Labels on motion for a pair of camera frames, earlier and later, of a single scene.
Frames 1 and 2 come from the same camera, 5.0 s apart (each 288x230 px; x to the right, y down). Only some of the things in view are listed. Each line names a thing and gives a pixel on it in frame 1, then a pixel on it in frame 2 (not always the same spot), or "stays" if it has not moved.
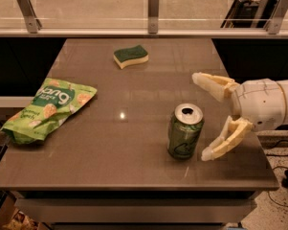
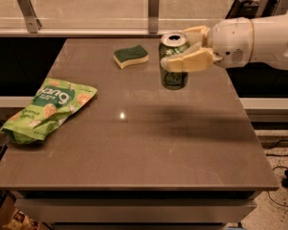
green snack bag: (54, 101) stays
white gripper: (259, 102) to (231, 42)
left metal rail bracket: (28, 11) stays
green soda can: (185, 130) to (173, 43)
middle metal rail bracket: (153, 11) stays
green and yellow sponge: (135, 55) stays
